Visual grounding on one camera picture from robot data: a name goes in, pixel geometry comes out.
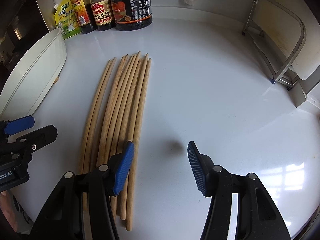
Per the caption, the vinegar bottle yellow cap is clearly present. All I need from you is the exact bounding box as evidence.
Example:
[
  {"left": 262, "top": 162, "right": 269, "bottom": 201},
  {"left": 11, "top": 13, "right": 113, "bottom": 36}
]
[{"left": 71, "top": 0, "right": 97, "bottom": 34}]

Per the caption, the large soy sauce jug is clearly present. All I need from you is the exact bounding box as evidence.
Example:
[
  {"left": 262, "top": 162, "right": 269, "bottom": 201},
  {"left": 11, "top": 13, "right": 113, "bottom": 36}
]
[{"left": 111, "top": 0, "right": 152, "bottom": 31}]

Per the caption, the soy sauce glass bottle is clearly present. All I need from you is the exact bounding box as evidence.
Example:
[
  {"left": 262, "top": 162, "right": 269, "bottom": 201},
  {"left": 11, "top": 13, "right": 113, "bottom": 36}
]
[{"left": 90, "top": 0, "right": 116, "bottom": 31}]

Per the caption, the white cutting board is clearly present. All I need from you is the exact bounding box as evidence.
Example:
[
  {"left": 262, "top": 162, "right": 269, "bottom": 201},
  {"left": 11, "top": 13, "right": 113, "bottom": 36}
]
[{"left": 252, "top": 0, "right": 319, "bottom": 80}]

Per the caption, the white oval plastic tub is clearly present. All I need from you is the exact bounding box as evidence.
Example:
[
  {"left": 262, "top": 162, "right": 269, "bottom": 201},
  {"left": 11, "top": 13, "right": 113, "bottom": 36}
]
[{"left": 1, "top": 28, "right": 67, "bottom": 121}]

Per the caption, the person's left hand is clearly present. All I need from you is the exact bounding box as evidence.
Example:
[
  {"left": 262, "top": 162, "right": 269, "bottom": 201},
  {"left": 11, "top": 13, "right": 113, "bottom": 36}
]
[{"left": 0, "top": 191, "right": 18, "bottom": 232}]

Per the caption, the yellow seasoning pouch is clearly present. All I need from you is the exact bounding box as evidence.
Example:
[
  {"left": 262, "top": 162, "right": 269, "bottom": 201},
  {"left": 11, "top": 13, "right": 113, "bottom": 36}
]
[{"left": 54, "top": 0, "right": 81, "bottom": 40}]

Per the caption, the metal cutting board rack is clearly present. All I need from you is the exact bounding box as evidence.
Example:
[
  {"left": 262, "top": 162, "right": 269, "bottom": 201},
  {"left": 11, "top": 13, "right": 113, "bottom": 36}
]
[{"left": 242, "top": 0, "right": 306, "bottom": 89}]

